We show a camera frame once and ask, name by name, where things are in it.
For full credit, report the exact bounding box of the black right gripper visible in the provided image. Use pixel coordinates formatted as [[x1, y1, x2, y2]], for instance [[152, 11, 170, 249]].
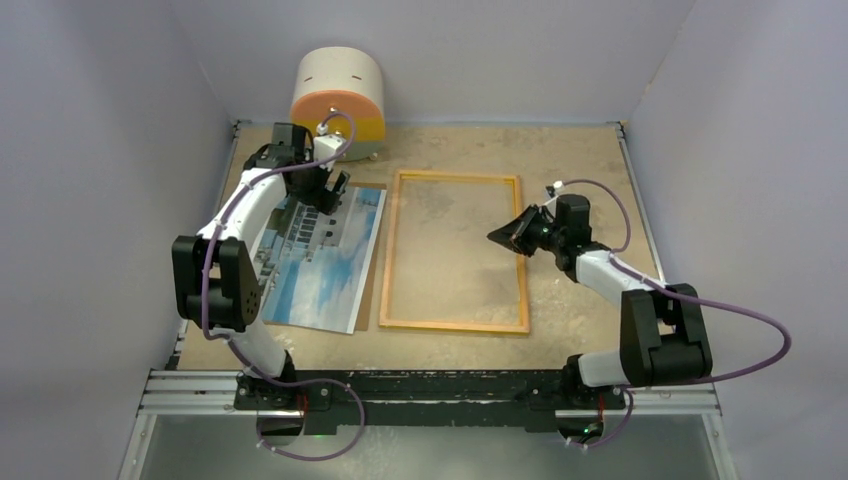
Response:
[[488, 203, 566, 258]]

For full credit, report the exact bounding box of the glossy building photo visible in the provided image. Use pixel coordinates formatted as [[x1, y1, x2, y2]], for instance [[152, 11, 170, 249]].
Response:
[[253, 183, 387, 335]]

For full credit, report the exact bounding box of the yellow picture frame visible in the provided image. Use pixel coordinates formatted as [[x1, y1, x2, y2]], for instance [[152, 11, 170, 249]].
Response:
[[379, 169, 531, 335]]

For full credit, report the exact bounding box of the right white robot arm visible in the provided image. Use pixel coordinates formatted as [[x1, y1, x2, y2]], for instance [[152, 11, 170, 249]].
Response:
[[487, 194, 713, 407]]

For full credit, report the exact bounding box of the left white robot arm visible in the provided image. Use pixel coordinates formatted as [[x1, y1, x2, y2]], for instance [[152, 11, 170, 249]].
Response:
[[171, 123, 353, 409]]

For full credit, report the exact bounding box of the round pastel drawer cabinet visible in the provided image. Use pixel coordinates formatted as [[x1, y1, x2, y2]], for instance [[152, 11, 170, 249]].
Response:
[[289, 46, 386, 160]]

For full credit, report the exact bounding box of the brown backing board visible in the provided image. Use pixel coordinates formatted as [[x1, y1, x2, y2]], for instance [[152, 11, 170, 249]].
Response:
[[354, 219, 381, 332]]

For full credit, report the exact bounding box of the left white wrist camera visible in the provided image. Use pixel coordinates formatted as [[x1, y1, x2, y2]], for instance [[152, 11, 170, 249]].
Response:
[[313, 134, 348, 170]]

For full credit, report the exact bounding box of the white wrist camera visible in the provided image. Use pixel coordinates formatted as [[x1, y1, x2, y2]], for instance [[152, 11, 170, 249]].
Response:
[[543, 181, 565, 206], [313, 134, 348, 170]]

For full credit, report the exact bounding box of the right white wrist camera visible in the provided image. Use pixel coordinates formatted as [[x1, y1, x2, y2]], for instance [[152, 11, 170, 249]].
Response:
[[543, 181, 565, 206]]

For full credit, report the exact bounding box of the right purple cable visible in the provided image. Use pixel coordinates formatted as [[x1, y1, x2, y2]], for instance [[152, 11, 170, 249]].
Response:
[[546, 178, 793, 452]]

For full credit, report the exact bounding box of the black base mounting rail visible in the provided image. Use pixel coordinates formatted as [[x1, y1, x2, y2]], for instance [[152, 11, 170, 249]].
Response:
[[234, 369, 626, 435]]

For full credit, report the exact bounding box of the aluminium extrusion frame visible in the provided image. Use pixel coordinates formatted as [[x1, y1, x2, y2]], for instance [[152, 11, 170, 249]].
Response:
[[121, 123, 737, 479]]

